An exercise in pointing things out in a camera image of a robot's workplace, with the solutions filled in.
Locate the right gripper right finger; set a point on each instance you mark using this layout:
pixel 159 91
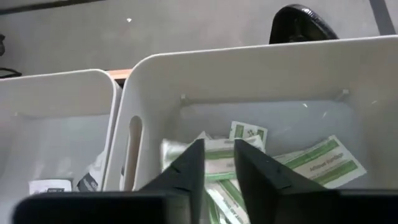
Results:
pixel 258 177

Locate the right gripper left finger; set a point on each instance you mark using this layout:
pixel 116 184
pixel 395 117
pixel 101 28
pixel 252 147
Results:
pixel 189 174

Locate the white dark-label wipe packet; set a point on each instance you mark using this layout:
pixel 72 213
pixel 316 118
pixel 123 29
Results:
pixel 90 180
pixel 49 185

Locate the light grey plastic bin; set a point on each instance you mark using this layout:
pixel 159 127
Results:
pixel 62 102
pixel 248 77

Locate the black rounded clamp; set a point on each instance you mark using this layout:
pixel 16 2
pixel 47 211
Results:
pixel 301 21

